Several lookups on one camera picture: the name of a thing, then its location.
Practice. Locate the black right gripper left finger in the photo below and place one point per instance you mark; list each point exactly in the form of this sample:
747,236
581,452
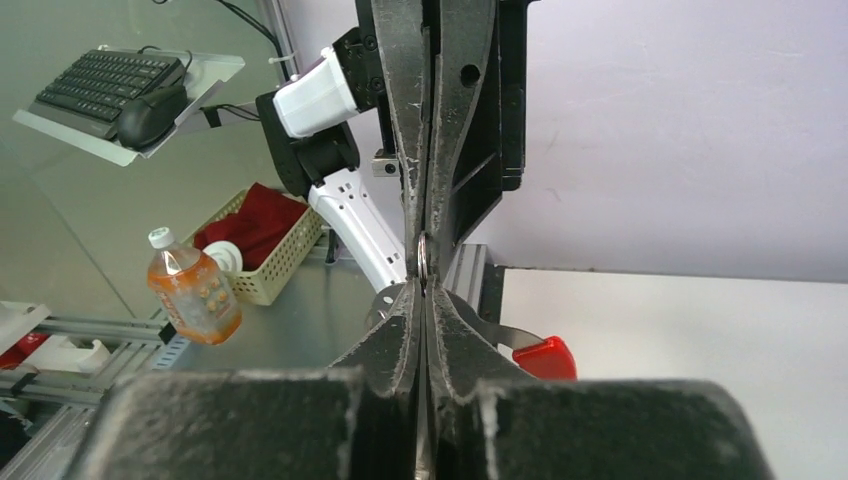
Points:
349,420

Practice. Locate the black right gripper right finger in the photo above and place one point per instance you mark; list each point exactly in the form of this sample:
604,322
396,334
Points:
485,418

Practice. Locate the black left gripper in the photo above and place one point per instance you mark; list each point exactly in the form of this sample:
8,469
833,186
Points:
478,66

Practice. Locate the red-handled metal key holder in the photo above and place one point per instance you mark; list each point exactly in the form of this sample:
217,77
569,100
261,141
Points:
480,286

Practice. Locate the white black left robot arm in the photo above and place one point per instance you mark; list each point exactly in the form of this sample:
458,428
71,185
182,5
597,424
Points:
306,127

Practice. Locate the orange drink bottle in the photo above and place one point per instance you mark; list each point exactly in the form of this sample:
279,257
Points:
192,290

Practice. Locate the red cloth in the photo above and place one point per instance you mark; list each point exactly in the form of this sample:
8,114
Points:
256,227

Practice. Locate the black computer mouse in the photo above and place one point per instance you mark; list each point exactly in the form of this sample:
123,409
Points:
146,119

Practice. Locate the black keyboard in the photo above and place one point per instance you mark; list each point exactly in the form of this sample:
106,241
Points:
89,95

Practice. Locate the white keyboard tray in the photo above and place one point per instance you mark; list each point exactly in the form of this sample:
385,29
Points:
206,74

